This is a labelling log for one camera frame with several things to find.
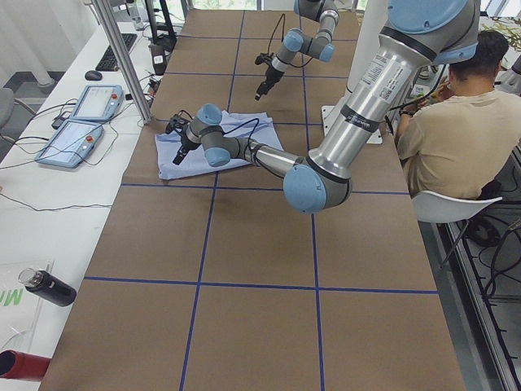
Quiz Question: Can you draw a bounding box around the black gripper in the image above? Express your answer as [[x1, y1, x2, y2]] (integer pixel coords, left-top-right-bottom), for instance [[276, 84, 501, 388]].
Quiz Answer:
[[255, 66, 284, 100], [173, 133, 198, 165]]

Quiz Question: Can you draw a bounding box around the light blue striped shirt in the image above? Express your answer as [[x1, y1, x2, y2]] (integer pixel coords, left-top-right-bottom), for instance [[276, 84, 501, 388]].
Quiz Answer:
[[155, 110, 282, 180]]

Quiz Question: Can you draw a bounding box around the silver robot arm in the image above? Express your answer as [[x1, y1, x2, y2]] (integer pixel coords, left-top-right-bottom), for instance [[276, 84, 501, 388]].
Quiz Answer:
[[255, 0, 339, 100], [173, 1, 479, 213]]

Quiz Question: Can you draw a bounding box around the upper blue teach pendant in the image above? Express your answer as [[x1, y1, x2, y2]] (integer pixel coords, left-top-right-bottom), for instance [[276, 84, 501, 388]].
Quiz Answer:
[[69, 85, 125, 122]]

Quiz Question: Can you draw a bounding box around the blue teach pendant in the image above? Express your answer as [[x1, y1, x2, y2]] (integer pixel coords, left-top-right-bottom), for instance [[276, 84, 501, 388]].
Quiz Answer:
[[69, 85, 125, 122], [34, 120, 103, 169]]

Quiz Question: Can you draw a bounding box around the lower blue teach pendant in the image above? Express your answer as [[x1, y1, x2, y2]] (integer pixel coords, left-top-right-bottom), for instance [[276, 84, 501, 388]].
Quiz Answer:
[[34, 120, 103, 169]]

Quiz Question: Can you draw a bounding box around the black keyboard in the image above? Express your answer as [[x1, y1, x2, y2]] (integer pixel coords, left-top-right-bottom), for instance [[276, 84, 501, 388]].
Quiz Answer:
[[95, 33, 138, 72]]

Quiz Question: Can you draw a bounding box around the black computer mouse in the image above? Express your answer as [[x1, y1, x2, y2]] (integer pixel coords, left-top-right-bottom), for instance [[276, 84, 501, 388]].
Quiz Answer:
[[84, 70, 103, 81]]

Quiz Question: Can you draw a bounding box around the black water bottle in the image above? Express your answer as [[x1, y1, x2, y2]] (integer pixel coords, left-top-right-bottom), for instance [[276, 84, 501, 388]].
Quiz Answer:
[[18, 268, 77, 307]]

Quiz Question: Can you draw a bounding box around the person in beige shirt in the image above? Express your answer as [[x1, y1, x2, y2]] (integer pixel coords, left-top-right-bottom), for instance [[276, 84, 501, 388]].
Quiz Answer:
[[396, 31, 520, 200]]

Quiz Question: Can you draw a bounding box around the white plastic chair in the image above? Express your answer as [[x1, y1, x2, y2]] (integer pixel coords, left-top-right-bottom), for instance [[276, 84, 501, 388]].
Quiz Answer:
[[409, 190, 504, 270]]

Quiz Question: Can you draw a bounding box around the white paper green print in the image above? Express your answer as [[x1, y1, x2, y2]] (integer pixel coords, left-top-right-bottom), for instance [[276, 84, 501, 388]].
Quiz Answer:
[[1, 259, 55, 357]]

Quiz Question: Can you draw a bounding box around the red cylinder bottle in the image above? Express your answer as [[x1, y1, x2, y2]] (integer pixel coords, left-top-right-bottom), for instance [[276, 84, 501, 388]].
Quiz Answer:
[[1, 349, 51, 381]]

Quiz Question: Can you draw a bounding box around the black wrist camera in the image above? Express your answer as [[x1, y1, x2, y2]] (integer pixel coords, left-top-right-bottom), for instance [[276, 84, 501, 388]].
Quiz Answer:
[[164, 114, 191, 134], [255, 53, 273, 65]]

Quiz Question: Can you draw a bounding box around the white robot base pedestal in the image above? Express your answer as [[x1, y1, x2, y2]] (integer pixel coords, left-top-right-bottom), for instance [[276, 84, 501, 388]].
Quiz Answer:
[[321, 0, 383, 145]]

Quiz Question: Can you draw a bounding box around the aluminium frame post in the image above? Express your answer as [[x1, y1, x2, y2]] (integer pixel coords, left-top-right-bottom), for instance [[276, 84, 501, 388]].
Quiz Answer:
[[91, 0, 151, 125]]

